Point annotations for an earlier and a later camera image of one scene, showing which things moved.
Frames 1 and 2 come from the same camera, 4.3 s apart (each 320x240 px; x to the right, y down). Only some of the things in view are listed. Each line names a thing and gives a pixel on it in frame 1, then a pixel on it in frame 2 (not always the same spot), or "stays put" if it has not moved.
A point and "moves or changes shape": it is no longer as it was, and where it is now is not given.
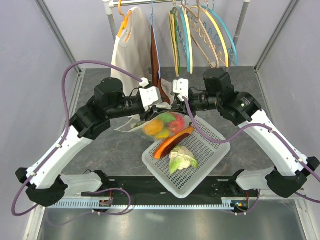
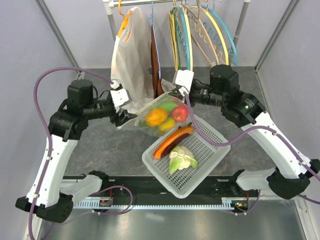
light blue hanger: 187,37 stays put
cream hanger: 172,20 stays put
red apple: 178,124 moves or changes shape
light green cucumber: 167,117 -> 169,106
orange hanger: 125,18 stays put
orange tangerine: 153,127 moves or changes shape
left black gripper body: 149,114 -> 116,119
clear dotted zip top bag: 158,126 moves or changes shape
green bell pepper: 140,124 -> 143,125
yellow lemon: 163,134 -> 168,124
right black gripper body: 183,105 -> 189,95
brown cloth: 155,66 stays put
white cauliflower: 181,157 stays put
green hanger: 174,13 stays put
